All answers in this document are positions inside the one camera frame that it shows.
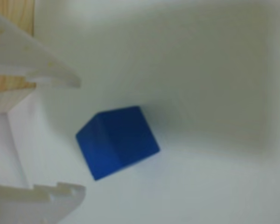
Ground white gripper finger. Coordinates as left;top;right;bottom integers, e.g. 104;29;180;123
0;8;82;89
0;182;87;224

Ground small blue cube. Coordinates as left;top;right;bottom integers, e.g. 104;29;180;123
75;105;161;182

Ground light wooden open box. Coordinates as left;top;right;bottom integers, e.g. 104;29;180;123
0;0;37;115

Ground white wood-grain base board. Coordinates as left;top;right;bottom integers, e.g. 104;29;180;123
0;0;280;224

